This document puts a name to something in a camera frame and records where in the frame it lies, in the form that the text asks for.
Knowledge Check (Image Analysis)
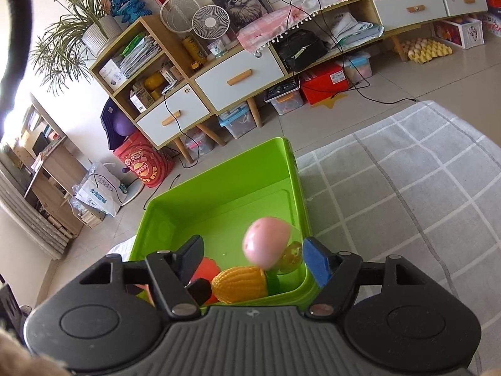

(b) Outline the black bag on shelf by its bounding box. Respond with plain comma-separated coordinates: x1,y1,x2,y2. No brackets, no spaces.
274,30,328,72

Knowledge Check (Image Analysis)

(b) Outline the red box under sideboard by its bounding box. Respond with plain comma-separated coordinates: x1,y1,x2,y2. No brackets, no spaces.
300,61,350,105

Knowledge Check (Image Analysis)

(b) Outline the yellow toy corn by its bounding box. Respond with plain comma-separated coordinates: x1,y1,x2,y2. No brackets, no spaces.
211,267,268,304

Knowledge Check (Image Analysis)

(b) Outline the pink checked cloth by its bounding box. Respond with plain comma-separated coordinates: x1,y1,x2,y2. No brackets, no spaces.
237,0,359,54

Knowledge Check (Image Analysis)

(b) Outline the white paper shopping bag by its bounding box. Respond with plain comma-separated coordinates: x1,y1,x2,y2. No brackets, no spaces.
73,162,128,217

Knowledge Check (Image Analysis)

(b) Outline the blue stitch plush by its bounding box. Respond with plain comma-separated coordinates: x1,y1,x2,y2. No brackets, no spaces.
111,0,152,25

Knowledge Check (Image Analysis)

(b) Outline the potted green plant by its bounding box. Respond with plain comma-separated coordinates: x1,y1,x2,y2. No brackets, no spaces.
30,0,107,94

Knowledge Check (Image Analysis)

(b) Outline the green plastic cookie box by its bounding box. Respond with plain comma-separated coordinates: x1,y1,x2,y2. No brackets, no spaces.
128,137,320,309

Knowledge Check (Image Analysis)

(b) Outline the pink toy peach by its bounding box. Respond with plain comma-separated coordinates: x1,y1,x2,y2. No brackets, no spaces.
242,217,291,271

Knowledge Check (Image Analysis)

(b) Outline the blue lidded storage bin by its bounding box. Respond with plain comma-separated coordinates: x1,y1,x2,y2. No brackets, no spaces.
217,102,256,139

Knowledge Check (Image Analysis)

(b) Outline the framed cat picture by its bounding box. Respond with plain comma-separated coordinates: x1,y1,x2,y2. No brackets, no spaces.
211,0,273,34

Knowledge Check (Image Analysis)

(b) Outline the small white desk fan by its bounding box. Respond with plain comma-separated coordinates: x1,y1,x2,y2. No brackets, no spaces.
192,4,230,40

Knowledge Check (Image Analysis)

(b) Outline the grey checked tablecloth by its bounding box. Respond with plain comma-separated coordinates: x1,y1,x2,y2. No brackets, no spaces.
105,100,501,374

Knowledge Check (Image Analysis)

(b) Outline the wooden sideboard with drawers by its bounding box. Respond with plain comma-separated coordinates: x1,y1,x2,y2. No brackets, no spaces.
90,0,488,154

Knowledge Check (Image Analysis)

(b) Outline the yellow egg tray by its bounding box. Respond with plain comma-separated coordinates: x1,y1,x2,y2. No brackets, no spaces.
402,38,452,64

